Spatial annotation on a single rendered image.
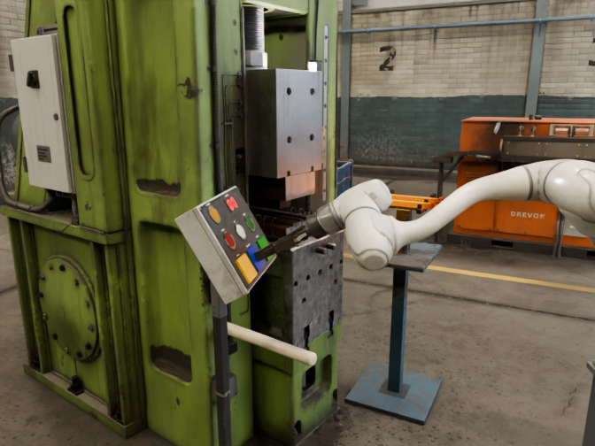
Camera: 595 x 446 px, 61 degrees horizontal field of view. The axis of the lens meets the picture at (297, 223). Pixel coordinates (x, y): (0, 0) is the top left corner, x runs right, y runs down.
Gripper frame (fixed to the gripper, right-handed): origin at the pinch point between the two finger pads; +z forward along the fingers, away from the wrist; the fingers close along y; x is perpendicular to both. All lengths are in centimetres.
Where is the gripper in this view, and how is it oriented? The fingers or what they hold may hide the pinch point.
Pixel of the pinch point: (266, 252)
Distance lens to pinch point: 154.2
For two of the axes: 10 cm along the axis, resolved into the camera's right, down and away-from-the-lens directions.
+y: 2.0, -2.4, 9.5
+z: -8.5, 4.4, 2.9
